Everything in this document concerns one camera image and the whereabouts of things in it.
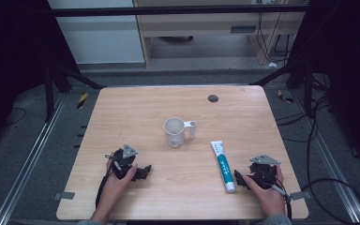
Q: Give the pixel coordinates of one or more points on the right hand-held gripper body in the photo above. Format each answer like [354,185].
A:
[264,172]

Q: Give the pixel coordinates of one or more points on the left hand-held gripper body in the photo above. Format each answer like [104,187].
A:
[122,162]

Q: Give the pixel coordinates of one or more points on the white and teal toothpaste tube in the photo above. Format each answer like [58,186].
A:
[224,165]

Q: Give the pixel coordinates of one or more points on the clear plastic measuring cup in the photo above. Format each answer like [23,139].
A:
[175,131]

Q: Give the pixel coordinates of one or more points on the person's left hand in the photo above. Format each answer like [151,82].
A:
[116,186]

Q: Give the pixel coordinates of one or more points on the person's right hand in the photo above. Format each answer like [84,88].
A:
[267,197]

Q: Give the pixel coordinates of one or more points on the grey tape strip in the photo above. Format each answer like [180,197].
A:
[300,195]
[64,195]

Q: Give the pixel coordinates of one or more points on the yellow and black tape piece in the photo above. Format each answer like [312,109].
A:
[82,100]
[285,97]

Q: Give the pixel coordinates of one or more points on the black metal stand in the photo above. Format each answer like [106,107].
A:
[56,81]
[300,78]

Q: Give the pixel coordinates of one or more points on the white cabinet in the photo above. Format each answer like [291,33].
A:
[100,40]

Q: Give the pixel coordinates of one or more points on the aluminium floor rail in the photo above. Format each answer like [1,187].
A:
[28,159]
[331,156]

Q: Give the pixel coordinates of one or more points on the black horizontal frame bar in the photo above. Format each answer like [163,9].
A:
[178,11]

